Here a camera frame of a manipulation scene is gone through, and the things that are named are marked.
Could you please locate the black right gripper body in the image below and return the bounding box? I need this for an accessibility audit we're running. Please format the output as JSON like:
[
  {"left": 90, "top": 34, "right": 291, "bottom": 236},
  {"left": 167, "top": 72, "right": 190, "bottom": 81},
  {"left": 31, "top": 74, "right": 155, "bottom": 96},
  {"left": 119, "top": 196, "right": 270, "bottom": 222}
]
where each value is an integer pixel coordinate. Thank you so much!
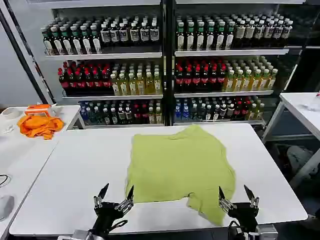
[{"left": 225, "top": 201, "right": 260, "bottom": 233}]

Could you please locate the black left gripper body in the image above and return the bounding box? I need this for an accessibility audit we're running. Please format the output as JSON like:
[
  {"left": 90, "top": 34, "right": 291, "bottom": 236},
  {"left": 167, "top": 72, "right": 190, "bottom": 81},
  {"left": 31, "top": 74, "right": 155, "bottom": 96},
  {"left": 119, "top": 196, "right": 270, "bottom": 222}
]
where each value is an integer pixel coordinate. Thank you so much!
[{"left": 92, "top": 201, "right": 126, "bottom": 233}]

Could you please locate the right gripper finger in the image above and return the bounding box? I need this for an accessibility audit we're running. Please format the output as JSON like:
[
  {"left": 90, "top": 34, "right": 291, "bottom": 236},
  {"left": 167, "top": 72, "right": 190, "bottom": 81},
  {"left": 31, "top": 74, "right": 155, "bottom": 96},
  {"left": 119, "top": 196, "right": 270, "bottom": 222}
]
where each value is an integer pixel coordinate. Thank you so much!
[
  {"left": 243, "top": 184, "right": 261, "bottom": 209},
  {"left": 218, "top": 185, "right": 238, "bottom": 213}
]

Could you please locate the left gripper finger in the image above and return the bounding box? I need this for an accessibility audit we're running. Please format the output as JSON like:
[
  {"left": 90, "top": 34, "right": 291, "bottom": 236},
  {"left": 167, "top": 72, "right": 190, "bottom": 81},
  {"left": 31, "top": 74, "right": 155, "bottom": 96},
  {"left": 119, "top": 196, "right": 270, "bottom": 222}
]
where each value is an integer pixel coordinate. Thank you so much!
[
  {"left": 116, "top": 185, "right": 135, "bottom": 214},
  {"left": 93, "top": 182, "right": 110, "bottom": 209}
]

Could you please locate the light green shirt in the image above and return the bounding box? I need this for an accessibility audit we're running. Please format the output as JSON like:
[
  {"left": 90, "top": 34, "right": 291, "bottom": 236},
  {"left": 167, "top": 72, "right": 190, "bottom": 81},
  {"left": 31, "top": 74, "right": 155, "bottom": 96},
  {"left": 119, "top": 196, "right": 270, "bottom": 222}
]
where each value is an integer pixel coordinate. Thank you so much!
[{"left": 124, "top": 124, "right": 237, "bottom": 227}]

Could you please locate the grey bag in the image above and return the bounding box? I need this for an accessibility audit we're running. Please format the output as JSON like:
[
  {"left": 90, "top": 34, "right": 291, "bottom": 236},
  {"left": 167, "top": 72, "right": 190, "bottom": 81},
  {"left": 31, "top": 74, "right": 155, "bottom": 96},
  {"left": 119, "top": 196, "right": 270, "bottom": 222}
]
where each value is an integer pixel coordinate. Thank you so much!
[{"left": 285, "top": 145, "right": 320, "bottom": 176}]

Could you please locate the white side table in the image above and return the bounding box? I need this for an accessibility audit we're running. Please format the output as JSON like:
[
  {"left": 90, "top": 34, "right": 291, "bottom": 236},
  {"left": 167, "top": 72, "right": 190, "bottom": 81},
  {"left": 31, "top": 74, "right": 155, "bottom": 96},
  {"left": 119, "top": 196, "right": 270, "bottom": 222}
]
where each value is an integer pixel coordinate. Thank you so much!
[{"left": 0, "top": 104, "right": 82, "bottom": 240}]

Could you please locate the orange crumpled cloth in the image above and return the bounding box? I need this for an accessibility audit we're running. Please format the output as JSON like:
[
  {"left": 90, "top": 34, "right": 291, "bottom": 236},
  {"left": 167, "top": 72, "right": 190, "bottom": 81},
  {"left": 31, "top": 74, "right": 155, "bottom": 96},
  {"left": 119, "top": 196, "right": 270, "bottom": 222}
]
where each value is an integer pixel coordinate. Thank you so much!
[{"left": 16, "top": 114, "right": 66, "bottom": 141}]

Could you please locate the grey computer mouse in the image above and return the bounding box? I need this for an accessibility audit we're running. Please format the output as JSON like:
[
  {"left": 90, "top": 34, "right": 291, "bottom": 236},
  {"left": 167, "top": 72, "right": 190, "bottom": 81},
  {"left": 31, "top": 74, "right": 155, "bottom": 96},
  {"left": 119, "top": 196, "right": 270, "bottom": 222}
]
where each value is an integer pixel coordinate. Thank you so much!
[{"left": 0, "top": 194, "right": 16, "bottom": 222}]

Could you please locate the white desk with legs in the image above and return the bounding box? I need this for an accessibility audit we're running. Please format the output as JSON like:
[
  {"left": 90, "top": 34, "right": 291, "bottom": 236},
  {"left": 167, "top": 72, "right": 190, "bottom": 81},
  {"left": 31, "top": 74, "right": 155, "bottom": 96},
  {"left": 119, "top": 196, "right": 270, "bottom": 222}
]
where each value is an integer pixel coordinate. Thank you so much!
[{"left": 260, "top": 92, "right": 320, "bottom": 191}]

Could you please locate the orange and white box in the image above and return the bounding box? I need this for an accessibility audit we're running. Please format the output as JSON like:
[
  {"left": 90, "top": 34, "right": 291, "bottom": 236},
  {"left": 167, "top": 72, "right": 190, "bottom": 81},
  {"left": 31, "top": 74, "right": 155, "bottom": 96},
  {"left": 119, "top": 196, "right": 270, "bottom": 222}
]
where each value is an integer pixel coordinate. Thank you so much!
[{"left": 24, "top": 104, "right": 58, "bottom": 118}]

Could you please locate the clear plastic wrapper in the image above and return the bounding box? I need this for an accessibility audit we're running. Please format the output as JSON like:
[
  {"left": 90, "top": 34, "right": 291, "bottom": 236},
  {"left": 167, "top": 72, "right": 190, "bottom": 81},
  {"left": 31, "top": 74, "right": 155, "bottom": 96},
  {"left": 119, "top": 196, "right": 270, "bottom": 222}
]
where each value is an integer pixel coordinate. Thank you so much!
[{"left": 0, "top": 121, "right": 15, "bottom": 135}]

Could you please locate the white tape roll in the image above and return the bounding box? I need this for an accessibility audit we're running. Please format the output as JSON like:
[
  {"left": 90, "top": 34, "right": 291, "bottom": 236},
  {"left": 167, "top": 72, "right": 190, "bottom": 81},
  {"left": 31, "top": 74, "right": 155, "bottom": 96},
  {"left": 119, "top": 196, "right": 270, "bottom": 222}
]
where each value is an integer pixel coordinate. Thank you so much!
[{"left": 0, "top": 108, "right": 19, "bottom": 120}]

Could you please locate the bottle shelf with white boards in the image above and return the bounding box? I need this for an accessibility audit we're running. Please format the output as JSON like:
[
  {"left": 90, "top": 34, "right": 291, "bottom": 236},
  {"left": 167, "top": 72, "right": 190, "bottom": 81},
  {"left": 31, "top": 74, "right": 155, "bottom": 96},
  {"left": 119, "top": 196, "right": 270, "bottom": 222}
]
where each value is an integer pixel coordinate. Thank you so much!
[
  {"left": 172, "top": 0, "right": 295, "bottom": 126},
  {"left": 40, "top": 0, "right": 168, "bottom": 127}
]

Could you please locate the black slanted pole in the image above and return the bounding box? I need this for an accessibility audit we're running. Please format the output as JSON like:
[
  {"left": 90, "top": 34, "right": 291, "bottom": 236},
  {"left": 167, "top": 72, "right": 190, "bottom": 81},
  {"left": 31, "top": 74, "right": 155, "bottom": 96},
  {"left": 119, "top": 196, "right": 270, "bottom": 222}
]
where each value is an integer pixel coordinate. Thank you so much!
[{"left": 0, "top": 0, "right": 58, "bottom": 105}]

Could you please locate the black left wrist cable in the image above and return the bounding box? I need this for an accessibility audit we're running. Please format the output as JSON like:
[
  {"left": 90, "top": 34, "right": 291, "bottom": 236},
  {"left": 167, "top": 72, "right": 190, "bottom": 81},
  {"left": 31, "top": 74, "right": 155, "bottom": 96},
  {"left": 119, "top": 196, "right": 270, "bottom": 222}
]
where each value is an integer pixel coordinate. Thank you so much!
[{"left": 108, "top": 219, "right": 129, "bottom": 230}]

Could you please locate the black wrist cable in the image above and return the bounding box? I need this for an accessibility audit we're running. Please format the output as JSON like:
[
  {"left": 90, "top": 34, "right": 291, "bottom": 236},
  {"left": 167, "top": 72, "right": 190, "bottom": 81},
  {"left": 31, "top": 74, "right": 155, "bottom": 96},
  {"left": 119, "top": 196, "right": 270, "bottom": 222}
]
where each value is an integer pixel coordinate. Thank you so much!
[
  {"left": 226, "top": 219, "right": 247, "bottom": 240},
  {"left": 108, "top": 219, "right": 129, "bottom": 230}
]

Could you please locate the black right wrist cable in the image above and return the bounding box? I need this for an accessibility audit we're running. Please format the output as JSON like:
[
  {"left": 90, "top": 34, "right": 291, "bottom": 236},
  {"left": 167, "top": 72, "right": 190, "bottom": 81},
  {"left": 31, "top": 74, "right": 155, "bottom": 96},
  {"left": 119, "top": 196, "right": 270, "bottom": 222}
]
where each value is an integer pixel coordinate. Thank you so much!
[{"left": 226, "top": 219, "right": 247, "bottom": 240}]

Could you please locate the thin black table cable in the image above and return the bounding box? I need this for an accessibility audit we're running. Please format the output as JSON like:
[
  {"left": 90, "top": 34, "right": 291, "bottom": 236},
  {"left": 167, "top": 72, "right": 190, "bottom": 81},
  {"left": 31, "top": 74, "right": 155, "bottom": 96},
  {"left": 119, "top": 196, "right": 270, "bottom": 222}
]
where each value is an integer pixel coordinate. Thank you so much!
[{"left": 0, "top": 173, "right": 12, "bottom": 188}]

